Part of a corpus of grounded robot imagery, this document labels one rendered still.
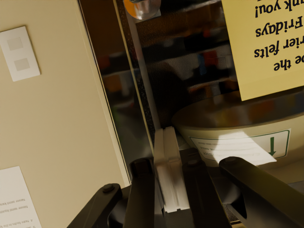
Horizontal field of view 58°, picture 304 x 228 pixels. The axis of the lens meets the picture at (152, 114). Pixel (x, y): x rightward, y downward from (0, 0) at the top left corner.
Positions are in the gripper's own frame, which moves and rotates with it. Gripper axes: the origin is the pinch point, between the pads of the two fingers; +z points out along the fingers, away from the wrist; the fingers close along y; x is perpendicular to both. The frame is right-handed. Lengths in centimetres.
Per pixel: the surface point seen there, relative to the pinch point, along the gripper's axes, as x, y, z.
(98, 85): 5.7, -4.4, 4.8
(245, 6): 8.8, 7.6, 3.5
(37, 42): 16, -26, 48
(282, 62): 4.3, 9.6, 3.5
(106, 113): 3.4, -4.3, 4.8
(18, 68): 12, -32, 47
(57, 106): 1, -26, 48
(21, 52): 15, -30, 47
